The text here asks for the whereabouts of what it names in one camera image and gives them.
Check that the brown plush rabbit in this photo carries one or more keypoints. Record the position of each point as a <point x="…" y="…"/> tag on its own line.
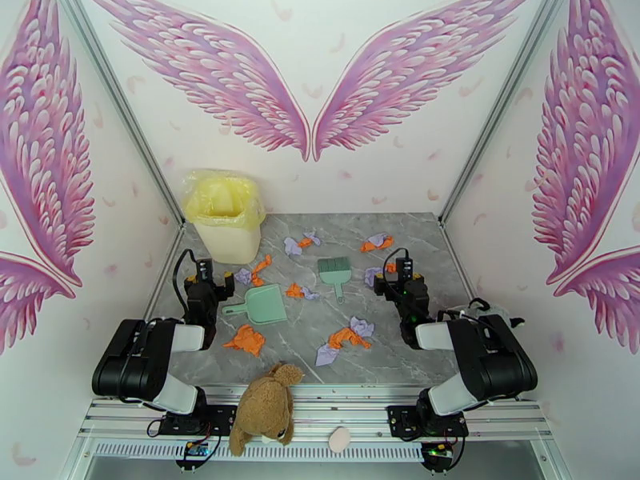
<point x="265" y="408"/>

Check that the cream plastic trash bin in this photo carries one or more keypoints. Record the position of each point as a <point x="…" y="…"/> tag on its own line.
<point x="230" y="238"/>

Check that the aluminium rail frame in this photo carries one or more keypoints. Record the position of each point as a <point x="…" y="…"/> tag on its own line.
<point x="320" y="408"/>

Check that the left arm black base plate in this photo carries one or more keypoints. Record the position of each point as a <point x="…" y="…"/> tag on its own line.
<point x="222" y="418"/>

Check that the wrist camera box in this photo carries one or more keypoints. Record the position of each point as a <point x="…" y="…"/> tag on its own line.
<point x="404" y="267"/>
<point x="204" y="271"/>

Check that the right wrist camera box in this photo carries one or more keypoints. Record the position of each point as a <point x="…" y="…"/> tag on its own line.
<point x="404" y="267"/>

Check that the grey white husky plush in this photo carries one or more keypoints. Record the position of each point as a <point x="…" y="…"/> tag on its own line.
<point x="480" y="308"/>

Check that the orange paper scrap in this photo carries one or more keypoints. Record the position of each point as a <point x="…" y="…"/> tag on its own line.
<point x="305" y="242"/>
<point x="261" y="271"/>
<point x="371" y="247"/>
<point x="390" y="268"/>
<point x="246" y="339"/>
<point x="344" y="337"/>
<point x="294" y="291"/>

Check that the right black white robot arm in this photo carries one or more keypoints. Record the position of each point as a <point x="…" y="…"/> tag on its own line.
<point x="500" y="363"/>

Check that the yellow plastic bin liner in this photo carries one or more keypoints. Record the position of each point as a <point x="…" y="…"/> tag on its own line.
<point x="222" y="198"/>

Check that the purple paper scrap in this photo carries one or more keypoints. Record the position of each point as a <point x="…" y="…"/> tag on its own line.
<point x="310" y="294"/>
<point x="292" y="246"/>
<point x="327" y="354"/>
<point x="313" y="237"/>
<point x="243" y="276"/>
<point x="378" y="239"/>
<point x="362" y="327"/>
<point x="372" y="274"/>

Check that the small circuit board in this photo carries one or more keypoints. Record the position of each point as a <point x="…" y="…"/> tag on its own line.
<point x="436" y="450"/>
<point x="196" y="449"/>

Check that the pale pink egg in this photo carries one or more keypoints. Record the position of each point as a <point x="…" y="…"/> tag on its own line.
<point x="341" y="439"/>

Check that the green hand brush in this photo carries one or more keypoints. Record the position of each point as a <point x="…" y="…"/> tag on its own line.
<point x="333" y="271"/>

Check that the aluminium corner post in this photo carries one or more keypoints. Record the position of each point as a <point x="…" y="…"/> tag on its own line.
<point x="120" y="103"/>
<point x="505" y="103"/>

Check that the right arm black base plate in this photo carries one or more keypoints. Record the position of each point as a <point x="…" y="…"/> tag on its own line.
<point x="402" y="421"/>

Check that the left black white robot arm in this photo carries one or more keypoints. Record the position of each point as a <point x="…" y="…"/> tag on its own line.
<point x="130" y="358"/>

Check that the green plastic dustpan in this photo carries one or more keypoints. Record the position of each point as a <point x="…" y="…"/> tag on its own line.
<point x="265" y="303"/>

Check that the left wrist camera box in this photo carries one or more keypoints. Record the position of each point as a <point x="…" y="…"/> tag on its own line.
<point x="204" y="271"/>

